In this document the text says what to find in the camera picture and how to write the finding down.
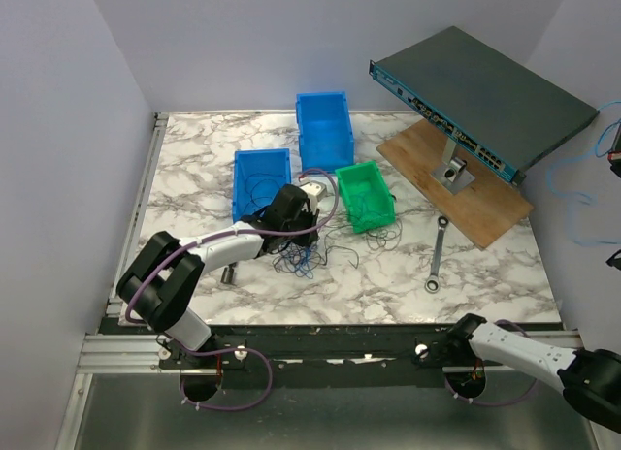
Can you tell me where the ratchet wrench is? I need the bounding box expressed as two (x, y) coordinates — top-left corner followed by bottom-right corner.
(425, 215), (449, 294)

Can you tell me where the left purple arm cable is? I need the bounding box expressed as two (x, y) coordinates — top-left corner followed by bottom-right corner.
(124, 167), (340, 412)

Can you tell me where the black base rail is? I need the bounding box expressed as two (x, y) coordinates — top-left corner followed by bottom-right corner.
(129, 324), (486, 396)

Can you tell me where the aluminium frame rail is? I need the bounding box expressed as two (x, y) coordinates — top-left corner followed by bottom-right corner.
(77, 112), (169, 374)

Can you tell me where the green bin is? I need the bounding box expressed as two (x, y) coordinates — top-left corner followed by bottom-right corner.
(336, 161), (396, 234)

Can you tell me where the wooden board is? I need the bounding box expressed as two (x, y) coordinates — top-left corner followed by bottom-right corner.
(377, 120), (533, 249)

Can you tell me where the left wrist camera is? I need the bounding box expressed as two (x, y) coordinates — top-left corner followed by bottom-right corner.
(299, 180), (327, 213)

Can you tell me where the network switch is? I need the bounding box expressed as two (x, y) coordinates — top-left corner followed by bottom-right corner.
(369, 26), (599, 186)

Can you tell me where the wire bundle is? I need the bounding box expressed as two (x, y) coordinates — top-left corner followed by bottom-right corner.
(271, 216), (404, 281)

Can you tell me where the black wire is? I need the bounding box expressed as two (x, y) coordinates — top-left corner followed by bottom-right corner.
(242, 171), (287, 209)

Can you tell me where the far blue bin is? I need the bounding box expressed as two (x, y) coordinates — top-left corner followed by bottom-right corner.
(295, 91), (355, 173)

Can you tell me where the blue wire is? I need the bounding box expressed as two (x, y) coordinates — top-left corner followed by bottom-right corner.
(545, 99), (621, 246)

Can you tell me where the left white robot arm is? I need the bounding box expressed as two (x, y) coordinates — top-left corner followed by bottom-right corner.
(115, 181), (327, 368)

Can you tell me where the near blue bin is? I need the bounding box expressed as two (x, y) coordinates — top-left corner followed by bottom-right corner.
(232, 148), (291, 222)

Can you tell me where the blue bin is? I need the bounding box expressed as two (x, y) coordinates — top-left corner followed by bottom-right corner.
(232, 148), (291, 222)
(295, 91), (355, 173)

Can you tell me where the black socket tool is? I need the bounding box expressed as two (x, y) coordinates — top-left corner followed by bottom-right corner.
(220, 263), (238, 285)

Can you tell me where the metal stand bracket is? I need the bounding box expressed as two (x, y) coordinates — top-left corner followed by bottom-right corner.
(432, 138), (475, 195)

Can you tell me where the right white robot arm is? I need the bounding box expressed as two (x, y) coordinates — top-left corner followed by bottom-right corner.
(444, 314), (620, 433)

